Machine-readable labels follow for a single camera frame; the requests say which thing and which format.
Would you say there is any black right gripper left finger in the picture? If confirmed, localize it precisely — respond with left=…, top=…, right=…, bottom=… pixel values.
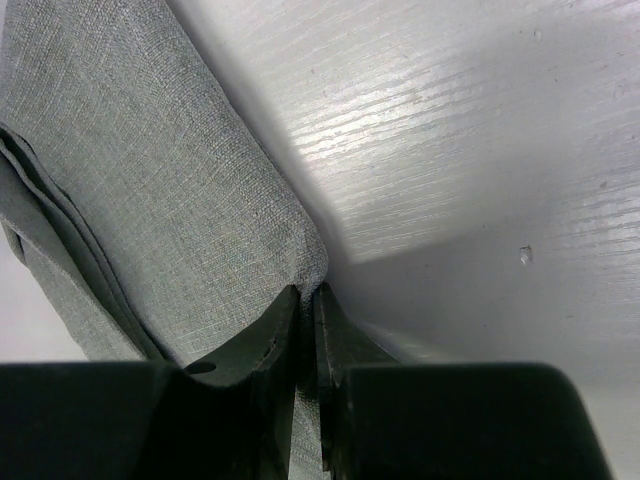
left=1, top=286, right=299, bottom=479

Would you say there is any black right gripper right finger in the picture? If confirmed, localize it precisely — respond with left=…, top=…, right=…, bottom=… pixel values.
left=313, top=285, right=611, bottom=479

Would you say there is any grey cloth napkin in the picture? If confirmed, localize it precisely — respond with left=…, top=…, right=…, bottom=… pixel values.
left=1, top=1, right=328, bottom=479

